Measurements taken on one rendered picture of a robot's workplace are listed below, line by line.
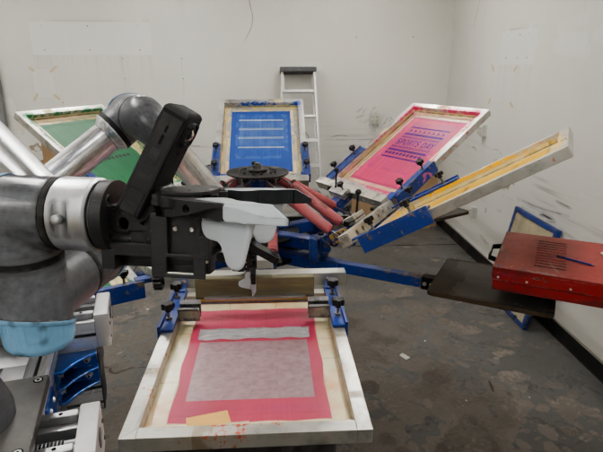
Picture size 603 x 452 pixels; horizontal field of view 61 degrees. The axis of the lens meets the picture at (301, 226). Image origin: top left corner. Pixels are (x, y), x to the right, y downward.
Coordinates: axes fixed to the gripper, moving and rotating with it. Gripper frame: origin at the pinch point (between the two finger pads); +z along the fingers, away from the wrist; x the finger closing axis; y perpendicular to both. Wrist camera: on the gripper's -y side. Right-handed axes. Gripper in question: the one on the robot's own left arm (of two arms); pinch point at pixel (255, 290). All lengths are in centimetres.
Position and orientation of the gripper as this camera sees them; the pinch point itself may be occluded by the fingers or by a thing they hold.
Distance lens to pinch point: 180.7
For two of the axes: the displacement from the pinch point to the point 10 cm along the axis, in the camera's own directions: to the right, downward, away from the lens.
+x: 0.6, 3.0, -9.5
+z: 0.0, 9.5, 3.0
